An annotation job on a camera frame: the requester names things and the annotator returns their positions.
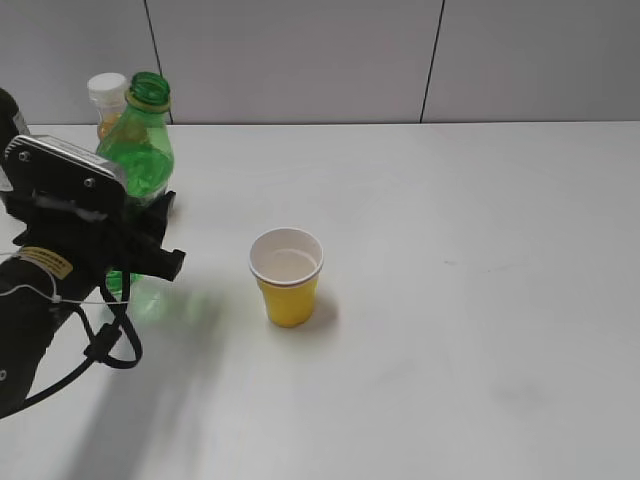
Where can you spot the green sprite bottle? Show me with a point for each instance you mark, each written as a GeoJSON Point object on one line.
{"type": "Point", "coordinates": [139, 141]}

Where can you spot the yellow paper cup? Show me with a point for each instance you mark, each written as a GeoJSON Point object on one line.
{"type": "Point", "coordinates": [286, 263]}

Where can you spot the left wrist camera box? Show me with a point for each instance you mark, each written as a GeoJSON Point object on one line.
{"type": "Point", "coordinates": [49, 173]}

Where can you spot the dark glass bottle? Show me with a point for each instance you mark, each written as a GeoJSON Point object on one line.
{"type": "Point", "coordinates": [7, 125]}

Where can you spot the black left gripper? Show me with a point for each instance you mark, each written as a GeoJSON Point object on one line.
{"type": "Point", "coordinates": [64, 253]}

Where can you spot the orange juice bottle white cap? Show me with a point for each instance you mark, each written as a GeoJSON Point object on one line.
{"type": "Point", "coordinates": [107, 93]}

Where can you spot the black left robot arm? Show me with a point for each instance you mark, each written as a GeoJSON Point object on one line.
{"type": "Point", "coordinates": [28, 329]}

